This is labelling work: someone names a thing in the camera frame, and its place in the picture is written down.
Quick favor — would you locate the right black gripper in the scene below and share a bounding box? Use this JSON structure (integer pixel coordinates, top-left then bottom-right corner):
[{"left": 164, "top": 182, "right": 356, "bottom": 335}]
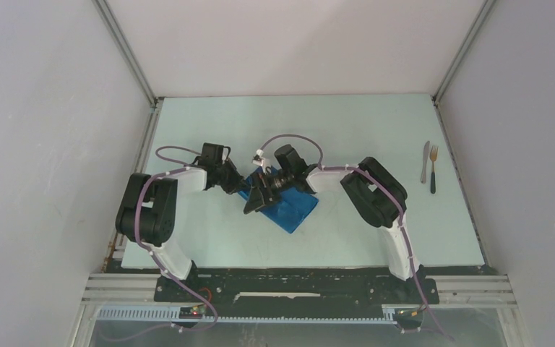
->
[{"left": 244, "top": 170, "right": 294, "bottom": 214}]

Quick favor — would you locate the blue cloth napkin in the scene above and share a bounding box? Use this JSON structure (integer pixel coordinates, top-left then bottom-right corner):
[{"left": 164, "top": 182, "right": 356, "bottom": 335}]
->
[{"left": 260, "top": 187, "right": 319, "bottom": 234}]

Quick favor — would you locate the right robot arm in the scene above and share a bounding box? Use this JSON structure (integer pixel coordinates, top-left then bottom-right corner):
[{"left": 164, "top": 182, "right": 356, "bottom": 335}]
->
[{"left": 244, "top": 145, "right": 421, "bottom": 302}]

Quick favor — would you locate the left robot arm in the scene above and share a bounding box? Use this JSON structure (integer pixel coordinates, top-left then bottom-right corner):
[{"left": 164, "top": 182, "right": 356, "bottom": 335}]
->
[{"left": 115, "top": 142, "right": 248, "bottom": 301}]

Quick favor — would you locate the silver knife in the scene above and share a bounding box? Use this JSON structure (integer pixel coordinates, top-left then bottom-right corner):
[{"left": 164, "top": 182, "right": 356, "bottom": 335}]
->
[{"left": 420, "top": 141, "right": 431, "bottom": 184}]

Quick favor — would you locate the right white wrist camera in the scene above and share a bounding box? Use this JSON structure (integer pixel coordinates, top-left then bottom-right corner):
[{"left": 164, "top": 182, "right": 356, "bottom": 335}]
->
[{"left": 251, "top": 149, "right": 272, "bottom": 171}]

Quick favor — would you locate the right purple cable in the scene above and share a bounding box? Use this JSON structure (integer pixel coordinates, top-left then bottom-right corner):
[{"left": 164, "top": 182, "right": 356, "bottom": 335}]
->
[{"left": 258, "top": 133, "right": 451, "bottom": 343}]

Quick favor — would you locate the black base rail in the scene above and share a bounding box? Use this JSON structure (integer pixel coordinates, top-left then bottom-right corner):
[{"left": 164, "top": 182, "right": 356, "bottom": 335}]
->
[{"left": 153, "top": 267, "right": 439, "bottom": 318}]

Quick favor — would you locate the left aluminium frame post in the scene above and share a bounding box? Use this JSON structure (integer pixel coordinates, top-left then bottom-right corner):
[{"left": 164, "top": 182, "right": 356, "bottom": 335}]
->
[{"left": 90, "top": 0, "right": 163, "bottom": 260}]

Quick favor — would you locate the aluminium frame post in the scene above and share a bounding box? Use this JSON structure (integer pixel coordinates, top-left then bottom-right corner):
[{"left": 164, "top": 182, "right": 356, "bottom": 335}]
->
[
  {"left": 90, "top": 0, "right": 163, "bottom": 260},
  {"left": 433, "top": 0, "right": 497, "bottom": 106}
]

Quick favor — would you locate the white cable duct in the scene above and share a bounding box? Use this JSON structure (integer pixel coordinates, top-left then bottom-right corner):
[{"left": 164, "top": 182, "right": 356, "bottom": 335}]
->
[{"left": 96, "top": 305, "right": 396, "bottom": 325}]

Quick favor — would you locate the gold fork dark handle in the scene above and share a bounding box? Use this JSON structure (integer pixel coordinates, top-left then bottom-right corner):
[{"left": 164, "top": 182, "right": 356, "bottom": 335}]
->
[{"left": 429, "top": 145, "right": 439, "bottom": 194}]

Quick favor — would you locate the right aluminium frame post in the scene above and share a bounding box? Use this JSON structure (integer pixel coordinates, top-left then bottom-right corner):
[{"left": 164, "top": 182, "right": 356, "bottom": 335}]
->
[{"left": 433, "top": 0, "right": 497, "bottom": 106}]

